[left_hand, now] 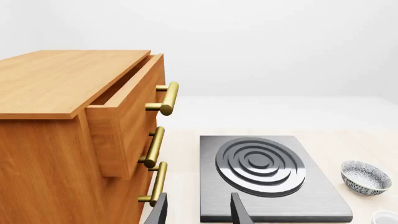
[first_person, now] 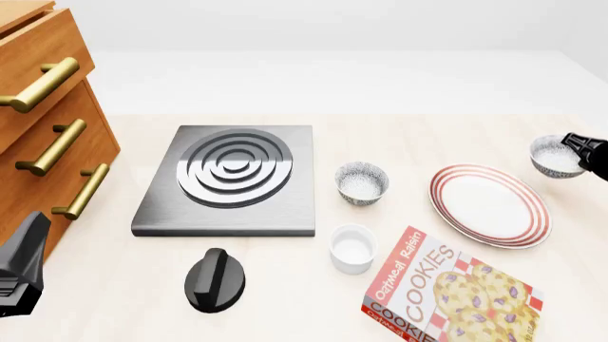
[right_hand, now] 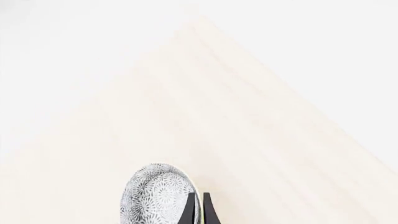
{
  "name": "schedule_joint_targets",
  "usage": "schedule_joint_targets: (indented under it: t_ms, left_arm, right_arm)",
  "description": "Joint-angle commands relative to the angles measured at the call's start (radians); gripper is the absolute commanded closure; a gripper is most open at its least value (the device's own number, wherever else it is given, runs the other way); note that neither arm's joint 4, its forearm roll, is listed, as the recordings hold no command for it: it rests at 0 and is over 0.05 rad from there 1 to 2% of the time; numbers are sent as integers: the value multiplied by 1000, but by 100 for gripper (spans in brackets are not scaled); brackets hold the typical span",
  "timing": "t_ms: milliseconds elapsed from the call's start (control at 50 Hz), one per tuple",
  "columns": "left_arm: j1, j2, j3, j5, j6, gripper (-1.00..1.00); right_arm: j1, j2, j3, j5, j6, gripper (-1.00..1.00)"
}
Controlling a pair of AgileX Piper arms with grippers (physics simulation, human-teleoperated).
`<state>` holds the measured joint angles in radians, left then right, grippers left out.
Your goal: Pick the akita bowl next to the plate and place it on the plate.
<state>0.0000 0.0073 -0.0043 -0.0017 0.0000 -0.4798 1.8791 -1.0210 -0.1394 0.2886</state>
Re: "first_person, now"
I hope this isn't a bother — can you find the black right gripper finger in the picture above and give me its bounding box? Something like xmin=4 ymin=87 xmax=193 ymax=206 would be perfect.
xmin=560 ymin=131 xmax=608 ymax=182

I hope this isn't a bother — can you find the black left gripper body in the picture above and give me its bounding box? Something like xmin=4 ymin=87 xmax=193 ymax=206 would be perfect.
xmin=0 ymin=267 xmax=46 ymax=318

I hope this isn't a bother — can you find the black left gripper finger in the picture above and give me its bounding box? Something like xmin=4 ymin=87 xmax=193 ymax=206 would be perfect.
xmin=0 ymin=211 xmax=52 ymax=277

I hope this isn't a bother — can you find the patterned bowl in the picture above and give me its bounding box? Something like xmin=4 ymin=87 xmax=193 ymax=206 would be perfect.
xmin=529 ymin=134 xmax=588 ymax=180
xmin=334 ymin=161 xmax=390 ymax=207

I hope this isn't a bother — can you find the white plate with red rings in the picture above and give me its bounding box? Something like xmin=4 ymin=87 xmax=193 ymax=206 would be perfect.
xmin=428 ymin=162 xmax=554 ymax=250

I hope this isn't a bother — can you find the flat stove plate with rings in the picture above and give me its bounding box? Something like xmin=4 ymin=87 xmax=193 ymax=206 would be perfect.
xmin=131 ymin=123 xmax=316 ymax=238

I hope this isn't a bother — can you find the wooden drawer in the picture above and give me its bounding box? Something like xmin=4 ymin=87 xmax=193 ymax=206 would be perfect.
xmin=0 ymin=80 xmax=108 ymax=215
xmin=28 ymin=120 xmax=122 ymax=263

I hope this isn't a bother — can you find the wooden cabinet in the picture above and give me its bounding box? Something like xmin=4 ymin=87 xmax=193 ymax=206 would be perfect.
xmin=0 ymin=0 xmax=122 ymax=263

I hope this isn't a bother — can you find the round black stove knob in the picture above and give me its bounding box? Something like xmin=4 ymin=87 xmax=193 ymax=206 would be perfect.
xmin=183 ymin=247 xmax=247 ymax=314

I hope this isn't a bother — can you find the wooden drawer pulled out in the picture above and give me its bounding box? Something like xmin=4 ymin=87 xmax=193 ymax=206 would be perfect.
xmin=0 ymin=9 xmax=96 ymax=155

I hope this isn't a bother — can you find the oatmeal raisin cookies box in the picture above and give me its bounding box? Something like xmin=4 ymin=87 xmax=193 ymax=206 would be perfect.
xmin=360 ymin=225 xmax=546 ymax=342

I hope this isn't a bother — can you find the small white ramekin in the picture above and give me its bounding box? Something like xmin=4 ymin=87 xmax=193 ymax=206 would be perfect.
xmin=329 ymin=222 xmax=379 ymax=276

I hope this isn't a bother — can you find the brass drawer handle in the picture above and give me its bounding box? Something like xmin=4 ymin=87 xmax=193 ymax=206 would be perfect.
xmin=15 ymin=118 xmax=87 ymax=177
xmin=0 ymin=56 xmax=81 ymax=114
xmin=50 ymin=162 xmax=110 ymax=221

